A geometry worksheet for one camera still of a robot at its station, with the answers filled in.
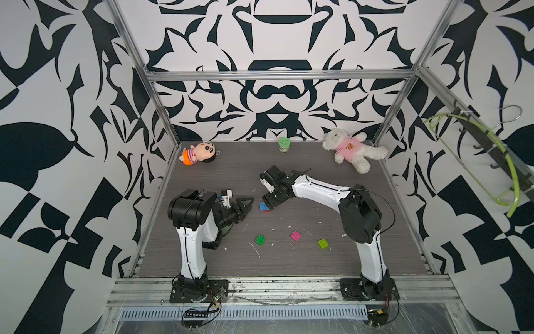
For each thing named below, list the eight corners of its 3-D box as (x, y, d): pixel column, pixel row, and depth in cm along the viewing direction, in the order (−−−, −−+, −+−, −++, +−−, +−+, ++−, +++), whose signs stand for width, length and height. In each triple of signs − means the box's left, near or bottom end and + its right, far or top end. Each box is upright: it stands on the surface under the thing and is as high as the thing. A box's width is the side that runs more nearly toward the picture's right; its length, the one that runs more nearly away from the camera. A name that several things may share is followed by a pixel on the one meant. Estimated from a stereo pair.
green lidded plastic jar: (278, 152, 116) (278, 148, 114) (278, 141, 122) (278, 137, 119) (290, 152, 116) (291, 148, 114) (289, 141, 122) (289, 137, 119)
